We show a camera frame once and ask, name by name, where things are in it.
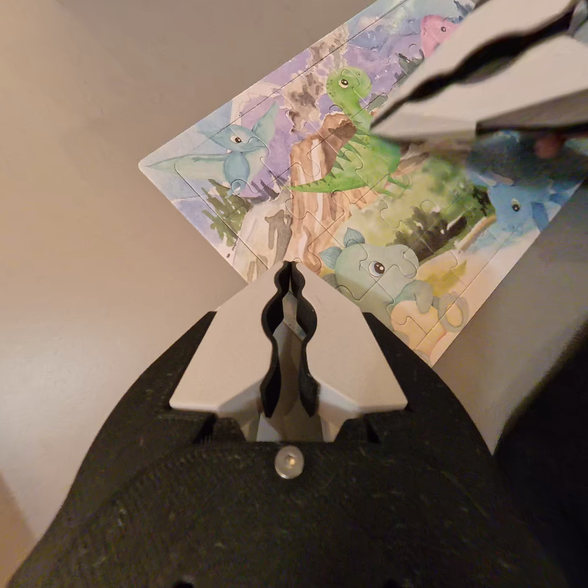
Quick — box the dinosaur jigsaw puzzle board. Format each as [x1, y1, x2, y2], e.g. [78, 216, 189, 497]
[139, 0, 588, 368]

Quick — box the person's right hand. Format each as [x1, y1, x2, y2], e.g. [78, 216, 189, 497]
[535, 133, 568, 159]

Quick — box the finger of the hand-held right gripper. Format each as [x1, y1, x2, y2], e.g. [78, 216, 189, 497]
[370, 33, 588, 142]
[386, 0, 579, 111]

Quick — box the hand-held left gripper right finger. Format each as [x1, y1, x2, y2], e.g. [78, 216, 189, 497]
[290, 264, 409, 442]

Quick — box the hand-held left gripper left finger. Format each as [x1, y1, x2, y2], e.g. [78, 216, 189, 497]
[169, 261, 291, 419]

